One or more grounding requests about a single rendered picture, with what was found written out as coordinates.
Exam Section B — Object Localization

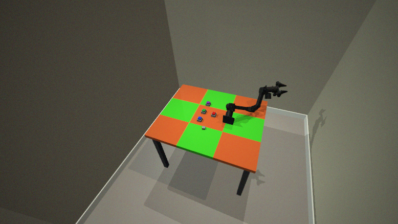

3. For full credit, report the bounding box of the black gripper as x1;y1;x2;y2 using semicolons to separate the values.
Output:
271;81;287;97

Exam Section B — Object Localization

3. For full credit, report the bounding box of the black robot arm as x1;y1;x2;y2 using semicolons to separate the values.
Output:
226;86;272;117

